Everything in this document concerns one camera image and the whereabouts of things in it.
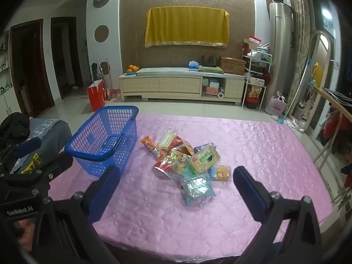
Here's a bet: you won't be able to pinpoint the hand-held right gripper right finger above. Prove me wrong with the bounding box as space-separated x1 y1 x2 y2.
232 166 322 264

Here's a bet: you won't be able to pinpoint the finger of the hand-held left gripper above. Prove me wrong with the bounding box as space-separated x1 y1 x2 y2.
40 152 74 183
0 137 42 171

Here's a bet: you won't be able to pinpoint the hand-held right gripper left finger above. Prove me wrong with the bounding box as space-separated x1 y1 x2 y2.
36 165 121 264

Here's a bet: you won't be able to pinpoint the brown bun packet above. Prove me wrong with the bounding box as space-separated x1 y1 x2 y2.
210 165 231 183

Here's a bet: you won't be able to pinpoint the blue plastic basket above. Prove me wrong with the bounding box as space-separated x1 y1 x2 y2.
65 105 139 178

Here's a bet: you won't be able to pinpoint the light blue clear packet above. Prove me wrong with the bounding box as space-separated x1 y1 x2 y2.
180 174 216 206

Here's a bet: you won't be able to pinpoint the green white cracker packet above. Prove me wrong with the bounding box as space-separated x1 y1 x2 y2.
190 146 220 174

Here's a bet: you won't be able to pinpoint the red snack can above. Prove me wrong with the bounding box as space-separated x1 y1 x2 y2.
153 162 176 180

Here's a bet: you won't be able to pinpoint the orange snack bar packet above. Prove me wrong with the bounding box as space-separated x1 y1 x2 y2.
140 136 161 161

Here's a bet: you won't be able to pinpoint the teal snack packet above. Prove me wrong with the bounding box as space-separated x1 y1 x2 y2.
183 165 198 179

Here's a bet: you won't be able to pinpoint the blue silver snack packet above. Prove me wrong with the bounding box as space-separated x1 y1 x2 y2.
194 142 215 153

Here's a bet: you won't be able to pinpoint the orange gold snack pouch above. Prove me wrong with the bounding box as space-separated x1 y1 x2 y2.
180 140 195 156

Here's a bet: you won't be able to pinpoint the cream yellow snack packet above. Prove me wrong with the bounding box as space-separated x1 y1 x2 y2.
157 130 176 152

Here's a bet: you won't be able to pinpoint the red snack packet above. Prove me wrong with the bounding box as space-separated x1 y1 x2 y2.
169 136 184 152

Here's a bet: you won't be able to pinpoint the person's left hand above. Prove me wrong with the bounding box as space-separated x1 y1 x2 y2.
15 220 36 252

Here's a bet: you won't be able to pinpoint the black clothing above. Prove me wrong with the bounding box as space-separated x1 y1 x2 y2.
0 112 31 154

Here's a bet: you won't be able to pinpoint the chair with grey cover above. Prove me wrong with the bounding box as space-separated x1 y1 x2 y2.
27 118 73 171

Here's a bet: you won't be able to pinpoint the white cabinet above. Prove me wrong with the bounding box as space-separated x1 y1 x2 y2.
0 33 22 121

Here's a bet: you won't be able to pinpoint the pink quilted tablecloth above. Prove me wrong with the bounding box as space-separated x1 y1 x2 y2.
47 114 334 256

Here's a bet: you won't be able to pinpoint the red paper bag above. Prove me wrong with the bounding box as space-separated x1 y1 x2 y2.
87 79 107 112

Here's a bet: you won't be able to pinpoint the pink bag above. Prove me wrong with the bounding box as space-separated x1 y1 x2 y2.
264 91 288 116

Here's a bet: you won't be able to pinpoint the red gift box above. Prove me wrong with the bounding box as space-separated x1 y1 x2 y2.
246 84 266 108

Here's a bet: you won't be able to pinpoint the boxes in cabinet shelf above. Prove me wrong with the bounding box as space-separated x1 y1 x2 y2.
202 78 220 97

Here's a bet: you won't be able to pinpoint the beige television cabinet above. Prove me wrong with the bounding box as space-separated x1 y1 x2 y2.
119 67 246 105

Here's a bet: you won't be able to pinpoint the wooden clothes rack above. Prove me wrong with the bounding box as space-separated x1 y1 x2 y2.
313 86 352 207

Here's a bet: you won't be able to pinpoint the brown cardboard box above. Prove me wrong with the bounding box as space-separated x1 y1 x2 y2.
220 57 246 75

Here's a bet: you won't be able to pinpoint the green folded cloth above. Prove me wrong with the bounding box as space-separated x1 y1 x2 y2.
198 65 224 74

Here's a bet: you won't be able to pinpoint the white metal rack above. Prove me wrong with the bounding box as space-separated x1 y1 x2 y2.
242 48 273 109

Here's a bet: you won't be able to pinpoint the silver standing air conditioner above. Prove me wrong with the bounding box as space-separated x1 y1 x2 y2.
265 2 293 108

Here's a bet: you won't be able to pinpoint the arched wooden mirror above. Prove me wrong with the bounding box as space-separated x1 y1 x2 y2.
302 30 337 132

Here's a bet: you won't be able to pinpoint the yellow cloth cover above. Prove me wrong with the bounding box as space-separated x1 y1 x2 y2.
145 6 230 48

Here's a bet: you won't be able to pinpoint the dark wooden door frame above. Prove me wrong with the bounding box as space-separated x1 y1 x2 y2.
51 17 84 99
10 19 55 116

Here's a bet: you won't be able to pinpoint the blue handled mop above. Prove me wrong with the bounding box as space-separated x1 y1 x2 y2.
278 56 312 124

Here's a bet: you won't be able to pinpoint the round brown wall disc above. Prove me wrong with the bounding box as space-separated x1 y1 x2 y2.
94 25 110 43

